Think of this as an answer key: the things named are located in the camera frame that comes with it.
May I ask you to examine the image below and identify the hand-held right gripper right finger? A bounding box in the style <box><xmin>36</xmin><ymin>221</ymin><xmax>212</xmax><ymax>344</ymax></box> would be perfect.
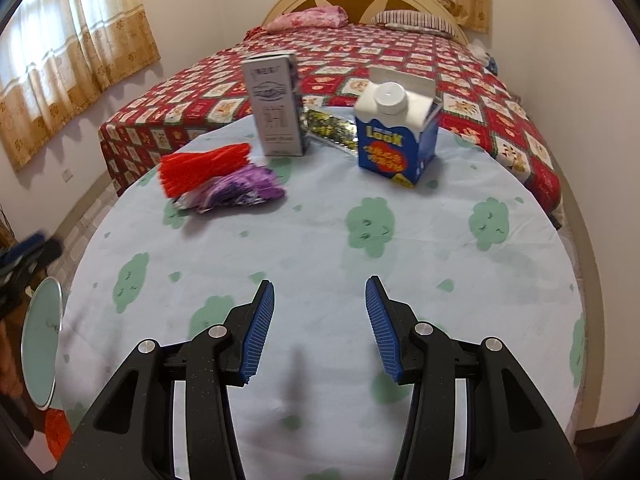
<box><xmin>365</xmin><ymin>276</ymin><xmax>586</xmax><ymax>480</ymax></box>

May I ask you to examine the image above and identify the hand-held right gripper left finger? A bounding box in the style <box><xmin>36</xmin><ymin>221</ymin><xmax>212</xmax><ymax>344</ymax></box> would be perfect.
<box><xmin>52</xmin><ymin>280</ymin><xmax>276</xmax><ymax>480</ymax></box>

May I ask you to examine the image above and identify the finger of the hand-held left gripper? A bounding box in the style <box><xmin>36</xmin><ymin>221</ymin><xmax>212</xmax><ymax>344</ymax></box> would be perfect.
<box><xmin>0</xmin><ymin>231</ymin><xmax>63</xmax><ymax>278</ymax></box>

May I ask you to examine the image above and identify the pale green enamel basin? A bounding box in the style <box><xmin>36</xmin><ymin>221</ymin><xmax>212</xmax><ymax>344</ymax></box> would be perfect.
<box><xmin>21</xmin><ymin>277</ymin><xmax>63</xmax><ymax>409</ymax></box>

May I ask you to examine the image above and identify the purple shiny wrapper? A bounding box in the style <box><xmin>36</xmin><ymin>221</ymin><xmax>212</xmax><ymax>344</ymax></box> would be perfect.
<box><xmin>172</xmin><ymin>164</ymin><xmax>287</xmax><ymax>215</ymax></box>

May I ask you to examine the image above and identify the large crumpled red plastic bag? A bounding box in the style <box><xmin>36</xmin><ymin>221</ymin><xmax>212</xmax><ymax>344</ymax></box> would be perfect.
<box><xmin>44</xmin><ymin>406</ymin><xmax>77</xmax><ymax>462</ymax></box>

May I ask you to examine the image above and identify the red fringed wrapper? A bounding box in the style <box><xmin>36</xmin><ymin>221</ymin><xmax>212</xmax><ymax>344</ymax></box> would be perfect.
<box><xmin>158</xmin><ymin>142</ymin><xmax>253</xmax><ymax>198</ymax></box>

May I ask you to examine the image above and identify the blue and white milk carton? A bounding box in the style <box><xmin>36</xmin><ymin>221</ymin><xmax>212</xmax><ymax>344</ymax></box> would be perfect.
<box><xmin>354</xmin><ymin>66</ymin><xmax>443</xmax><ymax>189</ymax></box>

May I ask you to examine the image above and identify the gold glittery packet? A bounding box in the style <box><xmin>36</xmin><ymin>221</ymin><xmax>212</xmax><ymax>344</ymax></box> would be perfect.
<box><xmin>300</xmin><ymin>107</ymin><xmax>361</xmax><ymax>152</ymax></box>

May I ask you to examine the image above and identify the wide beige patterned curtain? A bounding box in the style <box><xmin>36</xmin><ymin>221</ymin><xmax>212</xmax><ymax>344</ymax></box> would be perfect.
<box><xmin>0</xmin><ymin>0</ymin><xmax>162</xmax><ymax>173</ymax></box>

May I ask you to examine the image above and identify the grey tall carton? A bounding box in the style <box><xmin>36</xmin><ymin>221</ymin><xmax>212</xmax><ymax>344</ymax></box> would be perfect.
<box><xmin>242</xmin><ymin>52</ymin><xmax>311</xmax><ymax>157</ymax></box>

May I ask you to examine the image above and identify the bed with red patterned cover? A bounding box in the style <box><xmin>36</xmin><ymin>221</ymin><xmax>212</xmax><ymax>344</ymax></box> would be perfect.
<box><xmin>98</xmin><ymin>22</ymin><xmax>566</xmax><ymax>231</ymax></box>

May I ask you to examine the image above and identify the pile of clothes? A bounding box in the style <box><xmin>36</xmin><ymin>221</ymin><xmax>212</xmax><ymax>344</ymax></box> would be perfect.
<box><xmin>470</xmin><ymin>40</ymin><xmax>501</xmax><ymax>75</ymax></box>

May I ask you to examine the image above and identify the striped pillow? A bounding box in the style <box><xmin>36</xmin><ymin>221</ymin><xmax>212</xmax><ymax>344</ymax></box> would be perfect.
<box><xmin>370</xmin><ymin>9</ymin><xmax>462</xmax><ymax>38</ymax></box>

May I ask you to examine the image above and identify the pink pillow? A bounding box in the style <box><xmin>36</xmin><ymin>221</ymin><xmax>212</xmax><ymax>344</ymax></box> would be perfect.
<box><xmin>263</xmin><ymin>5</ymin><xmax>349</xmax><ymax>32</ymax></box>

